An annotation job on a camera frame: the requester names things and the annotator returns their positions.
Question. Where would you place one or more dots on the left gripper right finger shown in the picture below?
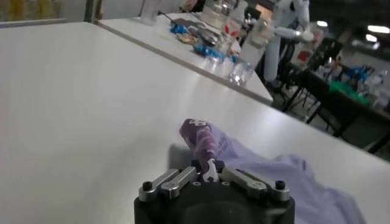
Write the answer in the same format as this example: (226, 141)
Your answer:
(253, 184)

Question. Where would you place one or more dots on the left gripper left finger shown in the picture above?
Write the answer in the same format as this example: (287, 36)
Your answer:
(173, 182)

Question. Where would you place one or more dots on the purple t-shirt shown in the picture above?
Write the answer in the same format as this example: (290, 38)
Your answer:
(274, 182)

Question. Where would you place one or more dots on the black table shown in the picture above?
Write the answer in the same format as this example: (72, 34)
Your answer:
(335, 112)

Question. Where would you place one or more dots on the green cloth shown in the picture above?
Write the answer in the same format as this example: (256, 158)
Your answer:
(347, 91)

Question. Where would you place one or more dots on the clear unlabelled water bottle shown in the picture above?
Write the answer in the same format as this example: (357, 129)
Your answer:
(251, 51)

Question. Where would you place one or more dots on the white humanoid wheeled robot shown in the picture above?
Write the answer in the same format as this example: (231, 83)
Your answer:
(274, 51)

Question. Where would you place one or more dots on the blue snack packet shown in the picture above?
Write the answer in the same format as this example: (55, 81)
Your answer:
(210, 52)
(178, 29)

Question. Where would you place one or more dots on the long white side table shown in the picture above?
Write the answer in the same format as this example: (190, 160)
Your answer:
(146, 36)

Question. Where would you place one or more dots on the red label water bottle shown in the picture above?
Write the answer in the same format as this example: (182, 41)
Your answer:
(232, 30)

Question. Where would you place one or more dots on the dark grey laptop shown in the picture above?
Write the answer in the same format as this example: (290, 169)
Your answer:
(195, 27)

